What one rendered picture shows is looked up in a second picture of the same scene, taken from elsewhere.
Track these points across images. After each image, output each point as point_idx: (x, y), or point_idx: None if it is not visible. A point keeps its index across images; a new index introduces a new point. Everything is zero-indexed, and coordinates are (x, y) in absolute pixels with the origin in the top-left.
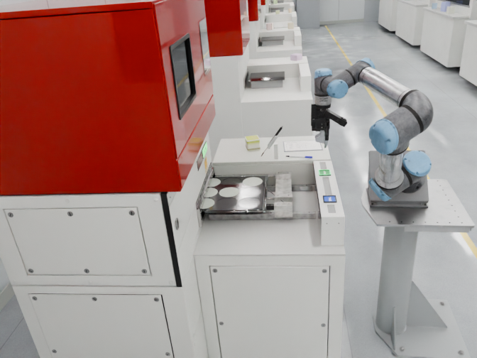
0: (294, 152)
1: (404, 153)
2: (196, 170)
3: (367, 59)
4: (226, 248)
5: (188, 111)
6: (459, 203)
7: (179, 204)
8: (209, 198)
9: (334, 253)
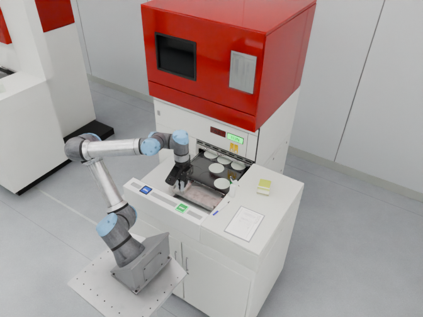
0: (234, 211)
1: (143, 254)
2: (208, 129)
3: (146, 139)
4: (171, 160)
5: (175, 76)
6: (93, 303)
7: (167, 111)
8: (215, 157)
9: (124, 195)
